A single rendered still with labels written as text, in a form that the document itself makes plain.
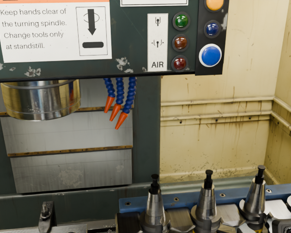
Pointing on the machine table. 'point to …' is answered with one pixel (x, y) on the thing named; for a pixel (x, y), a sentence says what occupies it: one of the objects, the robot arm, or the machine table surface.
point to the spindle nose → (41, 99)
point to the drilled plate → (56, 229)
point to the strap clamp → (43, 227)
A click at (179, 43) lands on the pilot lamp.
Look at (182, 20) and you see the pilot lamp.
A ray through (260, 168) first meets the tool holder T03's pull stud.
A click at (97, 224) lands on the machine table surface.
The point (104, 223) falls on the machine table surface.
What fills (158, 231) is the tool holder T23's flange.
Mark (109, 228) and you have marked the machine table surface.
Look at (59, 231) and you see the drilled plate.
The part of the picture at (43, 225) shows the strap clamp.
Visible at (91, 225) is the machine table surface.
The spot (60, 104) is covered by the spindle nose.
